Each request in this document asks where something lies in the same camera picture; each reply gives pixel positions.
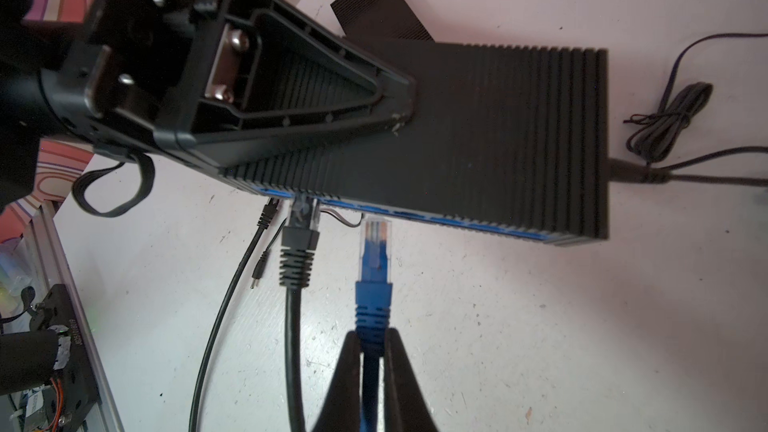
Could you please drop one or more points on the aluminium front rail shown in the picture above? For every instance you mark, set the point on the aluminium front rail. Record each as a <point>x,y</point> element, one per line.
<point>45,252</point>

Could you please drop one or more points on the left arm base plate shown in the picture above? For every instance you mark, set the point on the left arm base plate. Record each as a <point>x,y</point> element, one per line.
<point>66,363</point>

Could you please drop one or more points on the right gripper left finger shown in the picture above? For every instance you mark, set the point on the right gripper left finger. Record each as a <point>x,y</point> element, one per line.
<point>342,405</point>

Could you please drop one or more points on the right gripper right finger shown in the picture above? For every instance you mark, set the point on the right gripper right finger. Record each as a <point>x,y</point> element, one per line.
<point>404,406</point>

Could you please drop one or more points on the black power adapter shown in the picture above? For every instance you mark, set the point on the black power adapter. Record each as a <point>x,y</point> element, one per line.
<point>658,133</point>
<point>263,260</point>

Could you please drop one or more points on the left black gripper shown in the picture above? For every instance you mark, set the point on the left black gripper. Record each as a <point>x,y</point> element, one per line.
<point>130,75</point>

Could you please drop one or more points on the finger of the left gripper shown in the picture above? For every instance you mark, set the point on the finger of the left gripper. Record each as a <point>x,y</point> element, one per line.
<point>260,78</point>

